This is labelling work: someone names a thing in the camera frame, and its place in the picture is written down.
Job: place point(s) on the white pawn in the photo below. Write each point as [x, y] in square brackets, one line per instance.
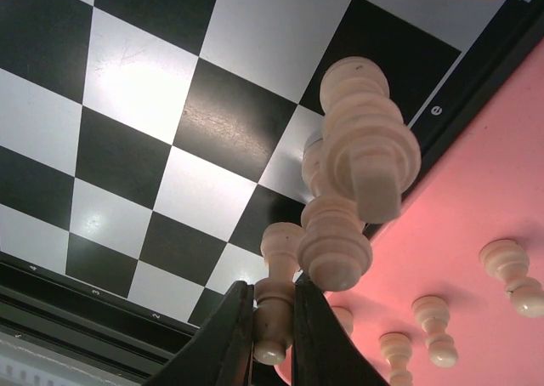
[433, 316]
[397, 351]
[506, 261]

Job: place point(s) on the white king chess piece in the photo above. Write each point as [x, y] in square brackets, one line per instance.
[333, 252]

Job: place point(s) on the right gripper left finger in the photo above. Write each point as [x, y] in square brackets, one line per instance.
[220, 353]

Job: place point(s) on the pink plastic tray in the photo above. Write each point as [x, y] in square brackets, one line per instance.
[487, 186]

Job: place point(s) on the white queen chess piece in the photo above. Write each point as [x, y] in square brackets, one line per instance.
[369, 155]

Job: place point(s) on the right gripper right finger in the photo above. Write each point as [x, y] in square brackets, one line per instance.
[322, 352]

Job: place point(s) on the black white chess board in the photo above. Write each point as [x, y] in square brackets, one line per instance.
[147, 144]

